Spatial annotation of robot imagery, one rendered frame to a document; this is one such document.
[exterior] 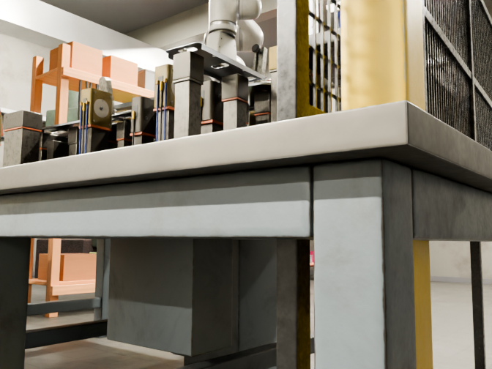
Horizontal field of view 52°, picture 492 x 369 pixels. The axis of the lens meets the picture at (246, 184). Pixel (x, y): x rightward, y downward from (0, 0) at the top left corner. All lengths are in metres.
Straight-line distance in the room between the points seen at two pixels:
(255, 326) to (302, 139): 1.70
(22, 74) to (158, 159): 8.05
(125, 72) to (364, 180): 4.28
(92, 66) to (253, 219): 4.02
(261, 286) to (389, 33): 1.55
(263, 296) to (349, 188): 1.70
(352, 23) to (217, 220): 0.37
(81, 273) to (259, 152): 3.82
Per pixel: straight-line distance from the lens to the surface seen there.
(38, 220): 0.93
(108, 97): 1.71
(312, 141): 0.50
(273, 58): 1.30
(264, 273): 2.19
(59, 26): 6.82
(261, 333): 2.20
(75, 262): 4.27
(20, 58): 8.70
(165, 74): 1.40
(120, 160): 0.69
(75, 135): 1.96
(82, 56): 4.51
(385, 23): 0.79
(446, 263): 8.06
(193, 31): 7.82
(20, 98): 8.55
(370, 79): 0.77
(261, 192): 0.57
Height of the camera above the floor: 0.58
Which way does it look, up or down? 6 degrees up
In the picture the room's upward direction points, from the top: straight up
